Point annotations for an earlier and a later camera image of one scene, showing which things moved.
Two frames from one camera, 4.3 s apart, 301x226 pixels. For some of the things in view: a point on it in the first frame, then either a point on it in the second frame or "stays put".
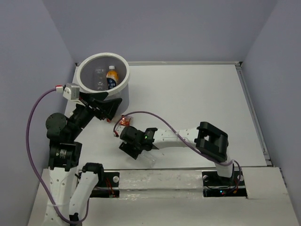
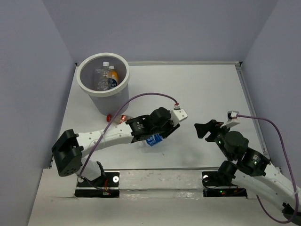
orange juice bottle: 112,77 stays put
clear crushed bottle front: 146,159 -> 101,77
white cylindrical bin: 103,60 stays put
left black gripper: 110,106 -> 170,132
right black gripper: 127,147 -> 211,126
